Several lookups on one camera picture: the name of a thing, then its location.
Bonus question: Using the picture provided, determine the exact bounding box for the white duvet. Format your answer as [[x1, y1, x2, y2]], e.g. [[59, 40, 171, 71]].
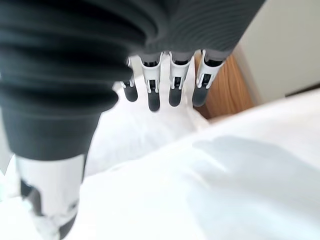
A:
[[0, 92, 320, 240]]

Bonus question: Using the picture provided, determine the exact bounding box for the wooden headboard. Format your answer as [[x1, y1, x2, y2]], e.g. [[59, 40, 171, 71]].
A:
[[193, 46, 262, 120]]

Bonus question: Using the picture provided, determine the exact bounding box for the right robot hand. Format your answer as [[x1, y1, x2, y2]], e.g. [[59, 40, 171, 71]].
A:
[[0, 0, 266, 240]]

